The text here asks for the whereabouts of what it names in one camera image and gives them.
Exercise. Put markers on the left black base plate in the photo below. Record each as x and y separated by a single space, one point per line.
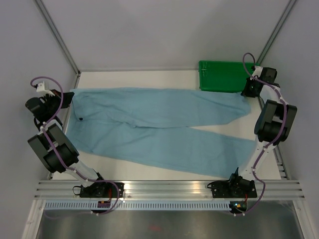
102 190

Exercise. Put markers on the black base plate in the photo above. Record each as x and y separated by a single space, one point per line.
225 189
102 190

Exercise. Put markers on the aluminium mounting rail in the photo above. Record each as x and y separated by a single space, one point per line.
166 190

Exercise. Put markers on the right aluminium frame post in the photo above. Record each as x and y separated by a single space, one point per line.
277 29

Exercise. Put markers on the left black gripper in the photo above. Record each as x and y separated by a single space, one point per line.
67 99

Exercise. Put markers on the left aluminium frame post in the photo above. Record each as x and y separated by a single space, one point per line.
56 34

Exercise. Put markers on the aluminium frame post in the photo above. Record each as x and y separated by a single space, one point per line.
277 29
56 34

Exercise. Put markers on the light blue trousers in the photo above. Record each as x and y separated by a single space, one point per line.
160 128

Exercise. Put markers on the white slotted cable duct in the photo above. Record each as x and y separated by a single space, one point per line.
139 205

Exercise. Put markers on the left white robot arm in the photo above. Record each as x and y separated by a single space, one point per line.
50 144

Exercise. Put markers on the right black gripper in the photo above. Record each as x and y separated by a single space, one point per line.
246 92

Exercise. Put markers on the green plastic tray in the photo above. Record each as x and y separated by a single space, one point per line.
221 76

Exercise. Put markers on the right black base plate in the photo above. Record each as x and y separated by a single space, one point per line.
225 189

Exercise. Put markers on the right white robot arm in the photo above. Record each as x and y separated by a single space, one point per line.
272 127

